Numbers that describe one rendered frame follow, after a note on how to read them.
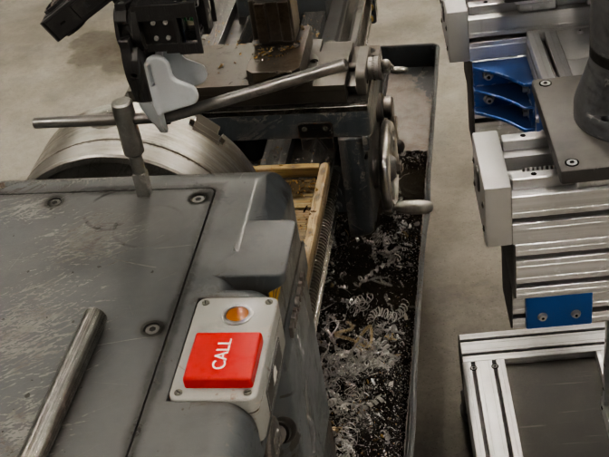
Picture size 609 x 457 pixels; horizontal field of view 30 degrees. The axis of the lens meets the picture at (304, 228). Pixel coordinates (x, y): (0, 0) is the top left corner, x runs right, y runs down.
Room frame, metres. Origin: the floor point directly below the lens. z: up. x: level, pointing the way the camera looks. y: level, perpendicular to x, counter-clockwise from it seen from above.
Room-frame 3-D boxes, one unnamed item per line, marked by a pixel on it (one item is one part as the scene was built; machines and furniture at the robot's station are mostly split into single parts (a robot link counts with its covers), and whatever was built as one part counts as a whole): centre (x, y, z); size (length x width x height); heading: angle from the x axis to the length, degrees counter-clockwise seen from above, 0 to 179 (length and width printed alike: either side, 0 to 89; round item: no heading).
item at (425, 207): (1.72, -0.20, 0.69); 0.08 x 0.03 x 0.03; 77
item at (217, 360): (0.74, 0.09, 1.26); 0.06 x 0.06 x 0.02; 77
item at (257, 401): (0.76, 0.08, 1.23); 0.13 x 0.08 x 0.05; 167
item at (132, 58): (1.00, 0.13, 1.43); 0.05 x 0.02 x 0.09; 167
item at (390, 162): (1.84, -0.16, 0.75); 0.27 x 0.10 x 0.23; 167
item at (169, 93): (0.99, 0.11, 1.38); 0.06 x 0.03 x 0.09; 77
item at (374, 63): (1.79, -0.19, 0.95); 0.07 x 0.04 x 0.04; 77
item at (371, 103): (1.90, 0.05, 0.90); 0.47 x 0.30 x 0.06; 77
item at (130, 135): (1.03, 0.16, 1.31); 0.02 x 0.02 x 0.12
